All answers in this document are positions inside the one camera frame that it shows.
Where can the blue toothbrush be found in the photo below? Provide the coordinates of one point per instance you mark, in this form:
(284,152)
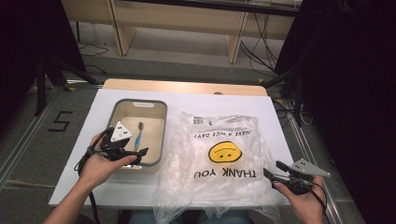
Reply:
(138,140)

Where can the black stand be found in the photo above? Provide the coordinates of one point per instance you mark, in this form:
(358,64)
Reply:
(299,93)
(40,93)

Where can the dark curtain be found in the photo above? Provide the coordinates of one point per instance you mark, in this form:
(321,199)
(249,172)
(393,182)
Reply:
(358,93)
(18,46)

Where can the person's leg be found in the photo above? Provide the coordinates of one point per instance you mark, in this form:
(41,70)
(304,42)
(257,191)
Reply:
(224,219)
(141,217)

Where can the clear plastic bag yellow face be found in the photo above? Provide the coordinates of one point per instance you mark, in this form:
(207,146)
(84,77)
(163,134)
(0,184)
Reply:
(186,186)

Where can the person's left hand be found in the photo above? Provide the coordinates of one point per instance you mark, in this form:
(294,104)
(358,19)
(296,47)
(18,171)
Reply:
(96,169)

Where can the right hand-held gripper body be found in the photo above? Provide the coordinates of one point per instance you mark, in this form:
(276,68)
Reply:
(303,168)

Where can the light wooden desk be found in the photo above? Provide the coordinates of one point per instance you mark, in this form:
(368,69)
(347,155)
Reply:
(174,18)

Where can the person's left leg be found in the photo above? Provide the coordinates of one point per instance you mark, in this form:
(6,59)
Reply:
(141,217)

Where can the beige bin grey rim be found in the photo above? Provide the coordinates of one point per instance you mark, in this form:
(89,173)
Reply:
(149,137)

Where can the white board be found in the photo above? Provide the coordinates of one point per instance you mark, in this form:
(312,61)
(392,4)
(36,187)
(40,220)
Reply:
(130,189)

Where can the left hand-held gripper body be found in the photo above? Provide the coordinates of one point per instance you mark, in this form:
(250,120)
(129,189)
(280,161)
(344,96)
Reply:
(120,133)

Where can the person's right leg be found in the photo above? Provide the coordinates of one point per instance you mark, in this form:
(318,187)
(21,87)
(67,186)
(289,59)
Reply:
(224,219)

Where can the metal floor rail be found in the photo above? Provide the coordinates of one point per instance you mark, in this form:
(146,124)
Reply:
(330,199)
(18,152)

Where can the person's right hand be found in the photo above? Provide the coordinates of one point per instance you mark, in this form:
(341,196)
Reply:
(306,205)

